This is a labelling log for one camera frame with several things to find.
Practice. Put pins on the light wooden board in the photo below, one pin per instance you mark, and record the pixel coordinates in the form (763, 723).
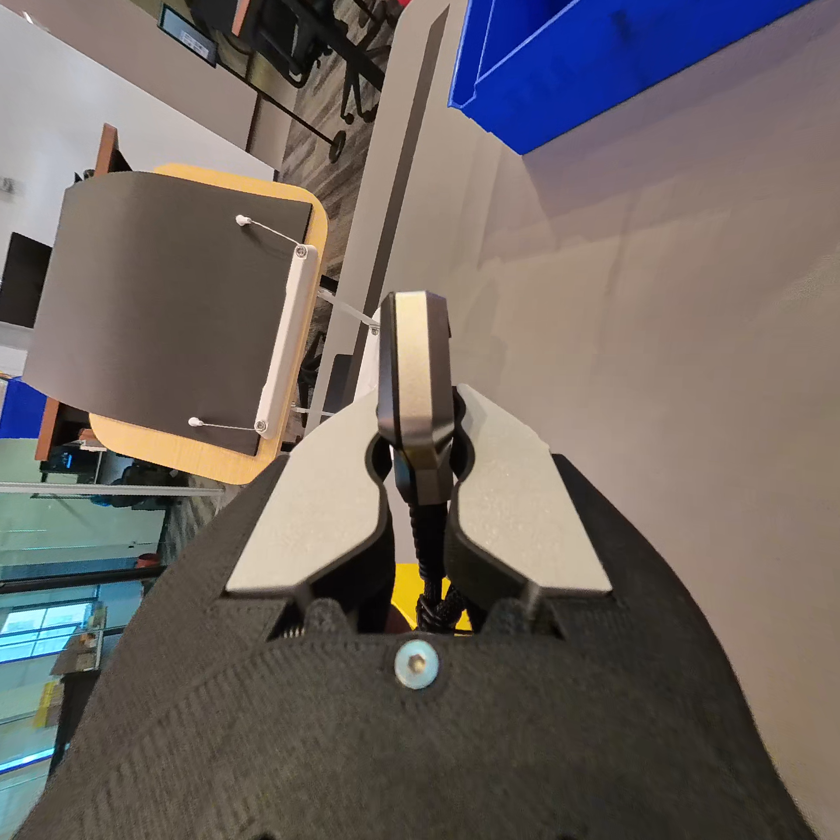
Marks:
(197, 463)

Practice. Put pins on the yellow object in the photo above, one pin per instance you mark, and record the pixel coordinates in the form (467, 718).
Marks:
(401, 590)

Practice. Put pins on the black office chair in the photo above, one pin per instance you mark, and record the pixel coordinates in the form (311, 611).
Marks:
(295, 39)

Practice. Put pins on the framed wall sign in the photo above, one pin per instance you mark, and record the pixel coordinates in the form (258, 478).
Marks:
(189, 36)

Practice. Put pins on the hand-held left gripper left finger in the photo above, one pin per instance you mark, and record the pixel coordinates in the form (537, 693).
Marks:
(315, 512)

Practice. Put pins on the black curved sheet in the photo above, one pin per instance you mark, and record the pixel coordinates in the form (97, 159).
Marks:
(164, 295)

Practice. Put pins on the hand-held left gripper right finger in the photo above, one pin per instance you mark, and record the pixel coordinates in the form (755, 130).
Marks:
(518, 512)

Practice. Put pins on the blue plastic bin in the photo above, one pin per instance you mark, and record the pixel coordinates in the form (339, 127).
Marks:
(558, 72)

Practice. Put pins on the black monitor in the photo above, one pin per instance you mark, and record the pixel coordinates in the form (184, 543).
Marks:
(23, 279)

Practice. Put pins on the black wheeled stand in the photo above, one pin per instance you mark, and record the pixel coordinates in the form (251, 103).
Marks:
(308, 121)

